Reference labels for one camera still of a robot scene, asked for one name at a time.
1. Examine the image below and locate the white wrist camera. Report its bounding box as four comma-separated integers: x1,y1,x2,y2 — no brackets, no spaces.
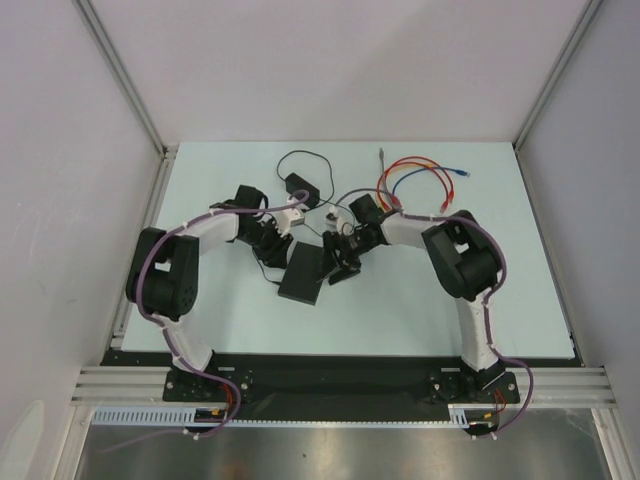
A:
325,207,355,236
273,207,305,236

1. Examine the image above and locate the right aluminium frame post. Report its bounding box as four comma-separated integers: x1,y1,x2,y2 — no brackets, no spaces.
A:
512,0,606,151

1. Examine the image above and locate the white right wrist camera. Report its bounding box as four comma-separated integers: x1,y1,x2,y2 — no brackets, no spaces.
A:
325,207,355,236

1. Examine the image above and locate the black network switch box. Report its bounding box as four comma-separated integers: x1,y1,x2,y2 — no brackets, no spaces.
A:
278,242,323,306

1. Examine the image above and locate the red ethernet cable outer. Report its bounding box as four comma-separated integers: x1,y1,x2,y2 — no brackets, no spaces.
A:
375,156,457,216

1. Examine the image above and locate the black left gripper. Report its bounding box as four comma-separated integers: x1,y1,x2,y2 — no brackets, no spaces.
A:
238,217,293,269

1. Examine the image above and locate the red ethernet cable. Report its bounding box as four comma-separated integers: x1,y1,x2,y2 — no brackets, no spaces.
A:
381,164,457,214
375,156,457,216

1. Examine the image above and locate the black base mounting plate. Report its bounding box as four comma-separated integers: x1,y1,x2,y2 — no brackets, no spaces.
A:
101,350,581,423

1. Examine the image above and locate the aluminium front frame rail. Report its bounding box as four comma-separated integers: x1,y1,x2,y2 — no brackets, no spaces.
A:
71,366,617,409

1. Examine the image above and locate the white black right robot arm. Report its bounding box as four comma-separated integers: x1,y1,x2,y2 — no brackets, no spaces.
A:
319,195,506,402

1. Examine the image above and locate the blue ethernet cable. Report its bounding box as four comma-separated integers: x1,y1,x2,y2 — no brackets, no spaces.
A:
391,163,472,201

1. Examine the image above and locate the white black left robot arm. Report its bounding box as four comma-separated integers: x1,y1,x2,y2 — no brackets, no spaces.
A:
125,185,309,400

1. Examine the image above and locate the red ethernet cable inner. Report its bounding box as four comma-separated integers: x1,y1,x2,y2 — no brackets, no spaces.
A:
381,164,457,214

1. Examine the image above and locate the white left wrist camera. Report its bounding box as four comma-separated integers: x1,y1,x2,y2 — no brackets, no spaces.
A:
273,207,305,236

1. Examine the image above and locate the aluminium frame post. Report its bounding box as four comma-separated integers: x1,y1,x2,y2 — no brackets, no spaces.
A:
512,0,606,151
72,0,169,159

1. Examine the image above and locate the white slotted cable duct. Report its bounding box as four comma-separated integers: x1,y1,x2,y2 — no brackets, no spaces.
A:
92,406,479,429

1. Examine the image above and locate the left aluminium frame post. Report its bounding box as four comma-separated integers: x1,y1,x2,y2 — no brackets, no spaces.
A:
72,0,169,159

